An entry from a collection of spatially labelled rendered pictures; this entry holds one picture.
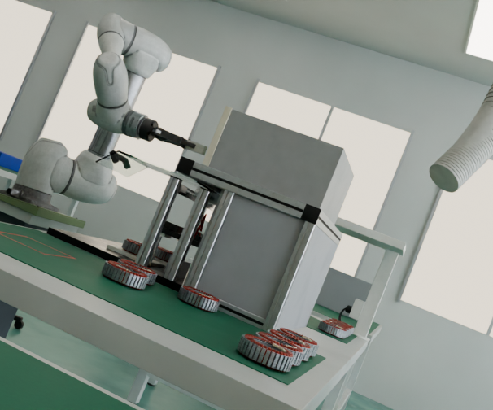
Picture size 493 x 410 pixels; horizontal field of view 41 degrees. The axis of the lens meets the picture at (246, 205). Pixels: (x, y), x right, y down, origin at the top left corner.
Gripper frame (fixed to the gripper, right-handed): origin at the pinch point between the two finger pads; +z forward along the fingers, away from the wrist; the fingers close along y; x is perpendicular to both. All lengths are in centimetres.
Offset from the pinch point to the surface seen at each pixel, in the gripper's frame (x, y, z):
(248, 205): -12.8, 24.1, 30.9
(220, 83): 125, -468, -186
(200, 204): -17.6, 24.0, 17.4
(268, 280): -30, 24, 44
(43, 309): -46, 102, 25
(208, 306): -41, 41, 36
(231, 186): -9.6, 25.4, 24.5
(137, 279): -40, 58, 22
